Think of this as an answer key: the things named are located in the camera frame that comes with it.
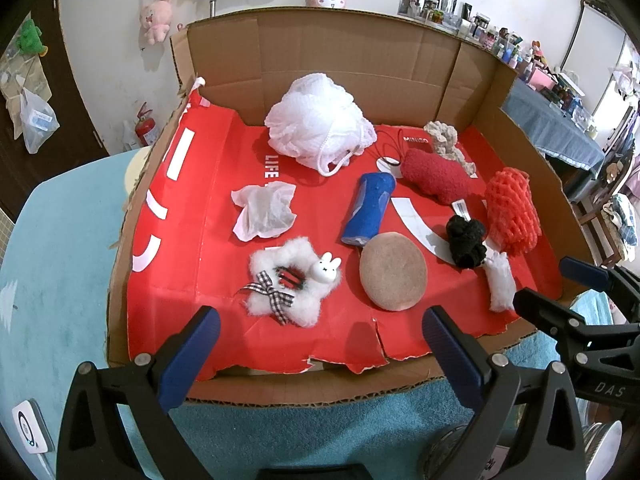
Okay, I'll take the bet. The white fluffy strip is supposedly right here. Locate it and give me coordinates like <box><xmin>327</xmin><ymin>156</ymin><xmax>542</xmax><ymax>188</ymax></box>
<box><xmin>483</xmin><ymin>252</ymin><xmax>516</xmax><ymax>312</ymax></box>

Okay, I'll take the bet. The red mesh net sponge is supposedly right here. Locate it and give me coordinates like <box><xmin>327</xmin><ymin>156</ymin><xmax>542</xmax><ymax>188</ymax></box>
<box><xmin>485</xmin><ymin>167</ymin><xmax>542</xmax><ymax>257</ymax></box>

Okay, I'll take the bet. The black scrunchie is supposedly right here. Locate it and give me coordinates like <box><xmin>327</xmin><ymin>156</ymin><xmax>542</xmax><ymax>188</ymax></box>
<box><xmin>446</xmin><ymin>214</ymin><xmax>487</xmax><ymax>269</ymax></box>

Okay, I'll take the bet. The round beige powder puff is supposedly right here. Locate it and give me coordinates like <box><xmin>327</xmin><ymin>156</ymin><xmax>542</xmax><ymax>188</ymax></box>
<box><xmin>359</xmin><ymin>232</ymin><xmax>427</xmax><ymax>312</ymax></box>

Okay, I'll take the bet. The red fuzzy soft object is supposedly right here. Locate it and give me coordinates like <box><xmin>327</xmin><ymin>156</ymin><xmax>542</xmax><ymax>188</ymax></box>
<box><xmin>400</xmin><ymin>148</ymin><xmax>472</xmax><ymax>205</ymax></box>

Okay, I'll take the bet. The beige crochet scrunchie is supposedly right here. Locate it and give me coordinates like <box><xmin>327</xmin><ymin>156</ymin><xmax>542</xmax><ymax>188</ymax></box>
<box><xmin>423</xmin><ymin>122</ymin><xmax>476</xmax><ymax>178</ymax></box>

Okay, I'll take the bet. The blue sponge roll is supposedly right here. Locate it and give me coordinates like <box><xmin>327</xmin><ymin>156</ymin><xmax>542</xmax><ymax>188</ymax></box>
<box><xmin>341</xmin><ymin>172</ymin><xmax>396</xmax><ymax>247</ymax></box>

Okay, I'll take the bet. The white fluffy bunny hair clip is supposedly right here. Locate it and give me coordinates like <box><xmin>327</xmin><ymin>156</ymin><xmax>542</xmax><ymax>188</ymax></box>
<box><xmin>241</xmin><ymin>236</ymin><xmax>342</xmax><ymax>328</ymax></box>

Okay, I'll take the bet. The white tissue cloth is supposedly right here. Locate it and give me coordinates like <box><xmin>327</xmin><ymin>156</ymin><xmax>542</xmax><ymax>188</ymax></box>
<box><xmin>231</xmin><ymin>181</ymin><xmax>297</xmax><ymax>242</ymax></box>

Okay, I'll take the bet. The white mesh bath pouf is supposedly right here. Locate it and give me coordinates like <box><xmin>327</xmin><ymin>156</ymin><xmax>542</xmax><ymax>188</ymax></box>
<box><xmin>265</xmin><ymin>73</ymin><xmax>378</xmax><ymax>178</ymax></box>

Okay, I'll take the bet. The white round device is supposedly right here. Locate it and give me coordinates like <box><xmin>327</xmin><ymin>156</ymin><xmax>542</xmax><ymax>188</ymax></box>
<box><xmin>11</xmin><ymin>399</ymin><xmax>54</xmax><ymax>455</ymax></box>

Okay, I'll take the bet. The wooden chair with clothes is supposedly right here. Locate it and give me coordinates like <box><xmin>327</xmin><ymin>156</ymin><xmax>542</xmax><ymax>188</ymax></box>
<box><xmin>574</xmin><ymin>157</ymin><xmax>639</xmax><ymax>268</ymax></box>

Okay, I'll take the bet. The glass jar metal lid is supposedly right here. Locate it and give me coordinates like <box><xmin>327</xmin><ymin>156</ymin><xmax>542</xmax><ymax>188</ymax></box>
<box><xmin>419</xmin><ymin>420</ymin><xmax>623</xmax><ymax>480</ymax></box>

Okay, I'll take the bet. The table with grey cloth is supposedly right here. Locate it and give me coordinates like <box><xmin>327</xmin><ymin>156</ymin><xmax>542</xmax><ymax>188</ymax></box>
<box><xmin>501</xmin><ymin>78</ymin><xmax>604</xmax><ymax>176</ymax></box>

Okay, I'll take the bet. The white wardrobe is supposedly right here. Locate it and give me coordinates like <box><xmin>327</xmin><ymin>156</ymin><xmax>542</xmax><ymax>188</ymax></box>
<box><xmin>562</xmin><ymin>4</ymin><xmax>626</xmax><ymax>113</ymax></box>

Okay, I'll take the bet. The cardboard box red lining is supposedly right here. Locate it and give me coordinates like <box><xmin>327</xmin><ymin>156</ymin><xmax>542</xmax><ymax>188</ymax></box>
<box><xmin>107</xmin><ymin>8</ymin><xmax>591</xmax><ymax>405</ymax></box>

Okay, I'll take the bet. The red fire extinguisher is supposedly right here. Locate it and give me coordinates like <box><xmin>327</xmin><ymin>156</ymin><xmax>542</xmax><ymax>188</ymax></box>
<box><xmin>134</xmin><ymin>103</ymin><xmax>160</xmax><ymax>146</ymax></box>

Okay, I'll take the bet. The clear plastic bag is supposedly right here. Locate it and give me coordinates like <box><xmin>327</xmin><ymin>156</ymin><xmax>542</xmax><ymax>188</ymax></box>
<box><xmin>20</xmin><ymin>88</ymin><xmax>60</xmax><ymax>155</ymax></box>

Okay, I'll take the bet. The green plush toy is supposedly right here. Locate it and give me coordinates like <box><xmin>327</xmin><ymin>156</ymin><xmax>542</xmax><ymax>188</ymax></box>
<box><xmin>16</xmin><ymin>18</ymin><xmax>48</xmax><ymax>58</ymax></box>

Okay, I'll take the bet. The pink bunny plush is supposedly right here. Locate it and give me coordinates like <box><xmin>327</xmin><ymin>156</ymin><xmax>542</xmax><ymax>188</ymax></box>
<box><xmin>140</xmin><ymin>0</ymin><xmax>172</xmax><ymax>46</ymax></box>

